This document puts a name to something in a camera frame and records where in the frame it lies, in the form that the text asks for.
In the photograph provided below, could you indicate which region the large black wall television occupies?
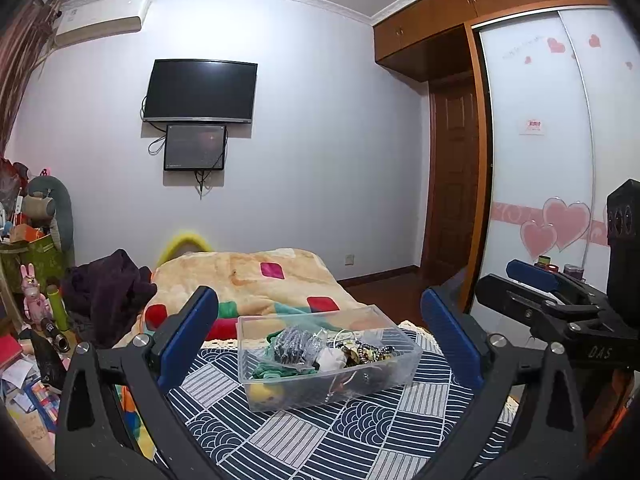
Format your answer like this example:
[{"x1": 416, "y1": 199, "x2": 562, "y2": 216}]
[{"x1": 142, "y1": 58, "x2": 258, "y2": 124}]

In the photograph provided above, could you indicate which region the wooden overhead cabinet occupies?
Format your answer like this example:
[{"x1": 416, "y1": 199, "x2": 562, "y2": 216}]
[{"x1": 373, "y1": 0, "x2": 606, "y2": 82}]

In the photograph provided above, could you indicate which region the white sock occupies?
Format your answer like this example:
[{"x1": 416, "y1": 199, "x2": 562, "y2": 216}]
[{"x1": 316, "y1": 347, "x2": 347, "y2": 373}]

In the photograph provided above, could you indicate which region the small black wall monitor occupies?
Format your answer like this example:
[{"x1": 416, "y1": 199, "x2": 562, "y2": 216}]
[{"x1": 164, "y1": 124, "x2": 228, "y2": 171}]

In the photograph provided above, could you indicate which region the pink rabbit toy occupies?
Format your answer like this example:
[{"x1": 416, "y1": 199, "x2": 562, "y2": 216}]
[{"x1": 20, "y1": 263, "x2": 52, "y2": 328}]

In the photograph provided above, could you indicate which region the red striped curtain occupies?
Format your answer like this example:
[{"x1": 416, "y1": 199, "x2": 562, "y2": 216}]
[{"x1": 0, "y1": 0, "x2": 61, "y2": 156}]

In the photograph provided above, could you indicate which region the yellow haired felt doll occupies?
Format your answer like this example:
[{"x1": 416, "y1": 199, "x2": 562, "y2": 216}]
[{"x1": 246, "y1": 382, "x2": 285, "y2": 412}]

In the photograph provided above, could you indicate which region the clear plastic storage box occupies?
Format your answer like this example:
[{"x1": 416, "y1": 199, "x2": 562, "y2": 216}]
[{"x1": 236, "y1": 306, "x2": 422, "y2": 412}]

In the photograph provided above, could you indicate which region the white wall air conditioner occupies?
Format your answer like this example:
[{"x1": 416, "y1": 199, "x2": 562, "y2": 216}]
[{"x1": 54, "y1": 0, "x2": 151, "y2": 48}]

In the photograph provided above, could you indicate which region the green bottle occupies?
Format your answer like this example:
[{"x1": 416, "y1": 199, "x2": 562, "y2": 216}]
[{"x1": 47, "y1": 285, "x2": 70, "y2": 332}]

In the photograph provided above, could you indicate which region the green cardboard storage box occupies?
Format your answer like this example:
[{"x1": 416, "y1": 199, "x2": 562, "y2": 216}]
[{"x1": 1, "y1": 235, "x2": 67, "y2": 294}]

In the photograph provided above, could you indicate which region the dark purple clothing pile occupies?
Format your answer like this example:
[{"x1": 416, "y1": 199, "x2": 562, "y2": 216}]
[{"x1": 61, "y1": 249, "x2": 157, "y2": 349}]

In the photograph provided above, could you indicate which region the yellow round chair back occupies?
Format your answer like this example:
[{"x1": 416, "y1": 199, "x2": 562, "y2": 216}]
[{"x1": 156, "y1": 231, "x2": 213, "y2": 268}]

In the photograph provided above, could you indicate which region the beige blanket with coloured squares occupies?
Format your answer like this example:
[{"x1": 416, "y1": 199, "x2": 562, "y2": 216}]
[{"x1": 145, "y1": 248, "x2": 363, "y2": 320}]

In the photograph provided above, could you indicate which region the grey green plush toy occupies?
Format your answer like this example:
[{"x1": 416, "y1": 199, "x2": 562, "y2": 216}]
[{"x1": 22, "y1": 176, "x2": 74, "y2": 252}]

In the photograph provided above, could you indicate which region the grey fabric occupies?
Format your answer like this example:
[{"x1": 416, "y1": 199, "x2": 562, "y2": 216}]
[{"x1": 270, "y1": 326, "x2": 326, "y2": 366}]

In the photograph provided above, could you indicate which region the white sliding wardrobe door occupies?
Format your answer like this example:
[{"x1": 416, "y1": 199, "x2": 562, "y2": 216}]
[{"x1": 480, "y1": 6, "x2": 639, "y2": 289}]

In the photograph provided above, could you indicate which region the brown wooden door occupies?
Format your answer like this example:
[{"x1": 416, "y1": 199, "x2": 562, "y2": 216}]
[{"x1": 420, "y1": 72, "x2": 480, "y2": 285}]

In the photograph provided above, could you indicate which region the blue white patterned tablecloth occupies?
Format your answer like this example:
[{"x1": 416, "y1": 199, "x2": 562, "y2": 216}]
[{"x1": 168, "y1": 321, "x2": 473, "y2": 479}]

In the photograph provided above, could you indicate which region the black chain pattern bag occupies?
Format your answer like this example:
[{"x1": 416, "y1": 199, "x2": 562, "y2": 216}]
[{"x1": 332, "y1": 334, "x2": 399, "y2": 367}]

